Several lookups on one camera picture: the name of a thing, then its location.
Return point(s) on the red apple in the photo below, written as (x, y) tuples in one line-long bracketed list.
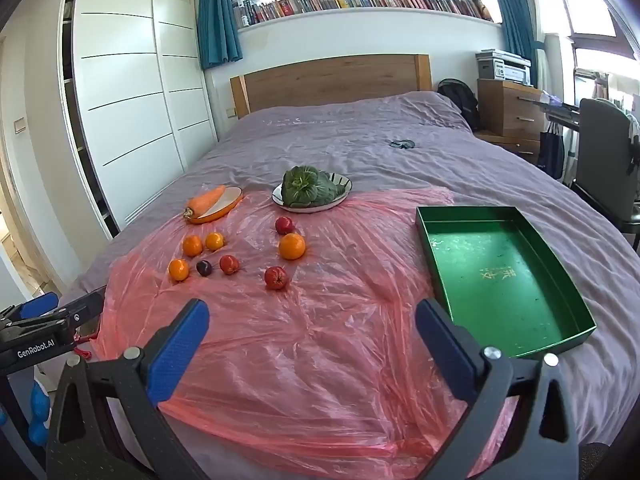
[(229, 264), (275, 277)]

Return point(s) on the small round red fruit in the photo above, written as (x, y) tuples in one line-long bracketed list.
[(284, 225)]

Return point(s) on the glass desk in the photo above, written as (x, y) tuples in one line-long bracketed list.
[(555, 105)]

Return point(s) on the black backpack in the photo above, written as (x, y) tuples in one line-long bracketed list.
[(460, 97)]

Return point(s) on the wooden headboard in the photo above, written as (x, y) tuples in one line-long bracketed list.
[(330, 80)]

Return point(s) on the white wardrobe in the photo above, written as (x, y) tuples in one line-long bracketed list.
[(125, 85)]

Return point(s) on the wooden dresser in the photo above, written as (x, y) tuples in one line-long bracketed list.
[(505, 105)]

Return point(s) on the large orange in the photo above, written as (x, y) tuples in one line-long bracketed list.
[(292, 246)]

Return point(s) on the green metal tray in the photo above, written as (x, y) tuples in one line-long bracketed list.
[(490, 270)]

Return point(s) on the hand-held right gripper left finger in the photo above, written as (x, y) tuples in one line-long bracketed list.
[(180, 350)]

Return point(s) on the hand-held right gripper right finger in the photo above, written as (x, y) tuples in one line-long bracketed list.
[(447, 350)]

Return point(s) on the grey chair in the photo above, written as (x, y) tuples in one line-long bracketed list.
[(600, 150)]

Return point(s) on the dark blue bag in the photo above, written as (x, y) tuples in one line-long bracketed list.
[(550, 152)]

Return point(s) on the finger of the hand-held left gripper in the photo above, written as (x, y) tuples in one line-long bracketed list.
[(82, 310), (40, 305)]

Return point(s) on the orange carrot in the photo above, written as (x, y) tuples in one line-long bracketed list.
[(202, 201)]

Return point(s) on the teal curtain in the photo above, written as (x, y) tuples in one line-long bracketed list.
[(517, 20), (217, 20)]

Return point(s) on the person's left hand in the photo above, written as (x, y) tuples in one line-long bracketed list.
[(37, 407)]

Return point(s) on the white printer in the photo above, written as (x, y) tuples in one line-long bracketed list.
[(502, 67)]

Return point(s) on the wall light switch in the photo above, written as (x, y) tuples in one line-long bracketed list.
[(20, 124)]

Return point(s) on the small orange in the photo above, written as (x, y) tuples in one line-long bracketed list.
[(192, 245), (178, 269), (214, 241)]

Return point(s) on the pink plastic sheet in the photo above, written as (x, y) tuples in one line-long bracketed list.
[(325, 335)]

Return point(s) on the dark purple plum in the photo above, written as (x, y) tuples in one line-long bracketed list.
[(203, 267)]

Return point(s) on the green bok choy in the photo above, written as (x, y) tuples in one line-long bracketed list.
[(305, 187)]

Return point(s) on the small black item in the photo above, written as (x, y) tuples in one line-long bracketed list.
[(401, 144)]

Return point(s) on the yellow oval plate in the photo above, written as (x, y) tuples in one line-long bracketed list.
[(226, 205)]

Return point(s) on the white round plate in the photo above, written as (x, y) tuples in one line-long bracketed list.
[(320, 208)]

